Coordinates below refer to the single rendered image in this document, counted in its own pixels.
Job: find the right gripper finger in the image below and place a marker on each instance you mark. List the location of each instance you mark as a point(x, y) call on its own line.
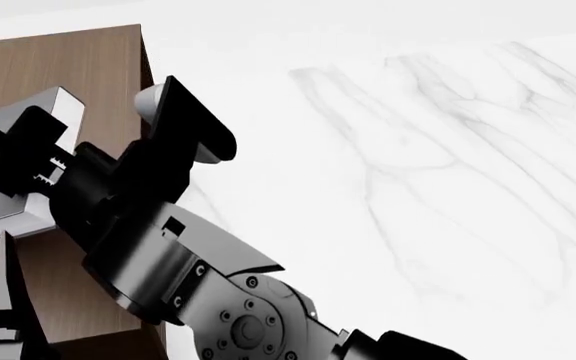
point(183, 127)
point(3, 195)

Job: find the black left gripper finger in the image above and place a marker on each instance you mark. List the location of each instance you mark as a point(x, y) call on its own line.
point(10, 285)

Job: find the brown wooden cabinet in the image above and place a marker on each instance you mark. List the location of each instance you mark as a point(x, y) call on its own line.
point(43, 63)

